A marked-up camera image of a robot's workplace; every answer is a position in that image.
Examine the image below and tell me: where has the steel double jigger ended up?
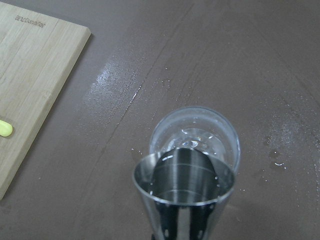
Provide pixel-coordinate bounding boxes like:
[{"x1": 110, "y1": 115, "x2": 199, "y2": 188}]
[{"x1": 133, "y1": 148, "x2": 235, "y2": 240}]

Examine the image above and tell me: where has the clear wine glass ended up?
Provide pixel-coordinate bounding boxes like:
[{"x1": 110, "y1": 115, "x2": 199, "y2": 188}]
[{"x1": 149, "y1": 106, "x2": 241, "y2": 173}]

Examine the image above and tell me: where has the bamboo cutting board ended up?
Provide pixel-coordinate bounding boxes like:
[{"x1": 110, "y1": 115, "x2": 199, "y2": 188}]
[{"x1": 0, "y1": 2, "x2": 91, "y2": 196}]

